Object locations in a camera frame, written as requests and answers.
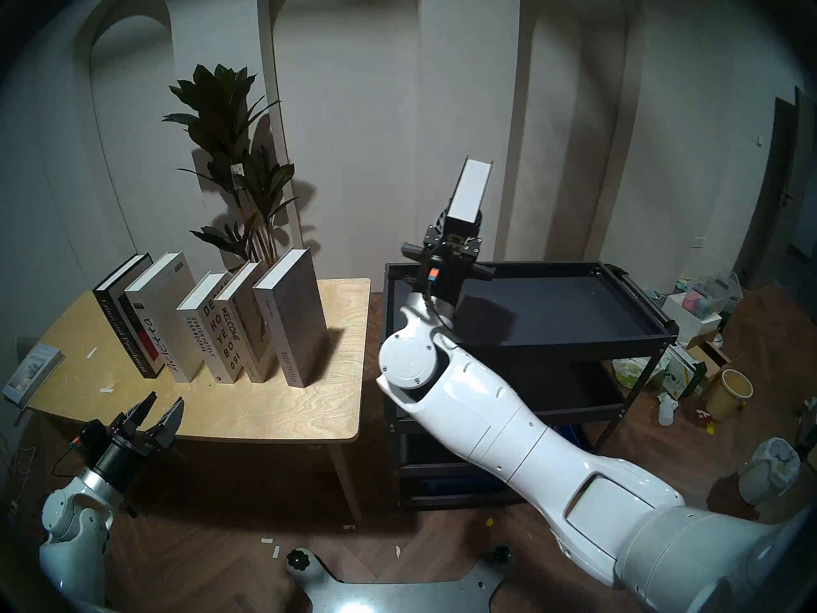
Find black Crime and Punishment book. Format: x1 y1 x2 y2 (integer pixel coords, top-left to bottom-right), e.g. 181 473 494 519
93 253 165 379

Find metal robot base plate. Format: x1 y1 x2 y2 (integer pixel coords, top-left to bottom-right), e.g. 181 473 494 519
286 547 514 613

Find grey Special Issue book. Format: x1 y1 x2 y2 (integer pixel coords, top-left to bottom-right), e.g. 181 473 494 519
253 248 329 389

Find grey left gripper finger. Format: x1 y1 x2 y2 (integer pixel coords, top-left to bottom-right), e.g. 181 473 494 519
150 398 186 450
121 391 158 435

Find white bagged trash bin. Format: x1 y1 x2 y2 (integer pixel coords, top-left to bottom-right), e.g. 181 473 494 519
738 437 802 506

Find clear plastic storage box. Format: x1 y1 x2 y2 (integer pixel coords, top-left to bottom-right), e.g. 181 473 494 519
682 275 743 321

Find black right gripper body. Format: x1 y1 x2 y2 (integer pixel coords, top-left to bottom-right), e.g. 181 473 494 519
401 217 497 306

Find white green printed carton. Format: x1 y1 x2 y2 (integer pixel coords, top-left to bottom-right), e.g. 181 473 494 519
664 347 708 398

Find black metal shelf cart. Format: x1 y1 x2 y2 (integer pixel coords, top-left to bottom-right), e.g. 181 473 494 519
382 262 679 510

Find white Arietta book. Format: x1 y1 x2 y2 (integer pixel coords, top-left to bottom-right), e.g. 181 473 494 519
124 252 205 384

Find black Century book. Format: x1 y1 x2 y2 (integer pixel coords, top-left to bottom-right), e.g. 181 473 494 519
445 158 493 245

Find dark room door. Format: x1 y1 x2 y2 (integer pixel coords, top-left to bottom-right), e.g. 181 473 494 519
734 88 817 293

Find white Welcome book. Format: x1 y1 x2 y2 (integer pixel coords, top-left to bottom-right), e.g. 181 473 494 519
214 261 278 384

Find brown cardboard box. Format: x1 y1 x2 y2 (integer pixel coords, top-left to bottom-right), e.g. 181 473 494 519
686 340 731 379

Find dark green potted plant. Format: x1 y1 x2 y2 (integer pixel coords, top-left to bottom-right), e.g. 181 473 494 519
161 63 301 274

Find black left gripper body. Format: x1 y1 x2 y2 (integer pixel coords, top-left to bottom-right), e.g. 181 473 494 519
93 416 168 491

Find white square box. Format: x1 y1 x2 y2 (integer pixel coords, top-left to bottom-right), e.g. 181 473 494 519
662 292 722 344

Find green plastic bag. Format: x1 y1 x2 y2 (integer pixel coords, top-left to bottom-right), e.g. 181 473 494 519
613 356 664 389

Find thin grey cover book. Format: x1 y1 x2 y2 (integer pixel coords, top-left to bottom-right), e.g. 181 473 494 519
2 344 66 408

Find yellow paper bucket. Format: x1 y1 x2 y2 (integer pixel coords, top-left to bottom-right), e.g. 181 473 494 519
705 369 754 422

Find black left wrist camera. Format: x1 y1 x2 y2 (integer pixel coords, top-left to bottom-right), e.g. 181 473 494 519
71 420 109 456

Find white Design Hotels yearbook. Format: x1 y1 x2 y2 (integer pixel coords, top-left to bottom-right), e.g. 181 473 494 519
176 271 246 384

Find light wooden table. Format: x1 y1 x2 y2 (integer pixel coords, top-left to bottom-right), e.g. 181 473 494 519
26 278 372 523

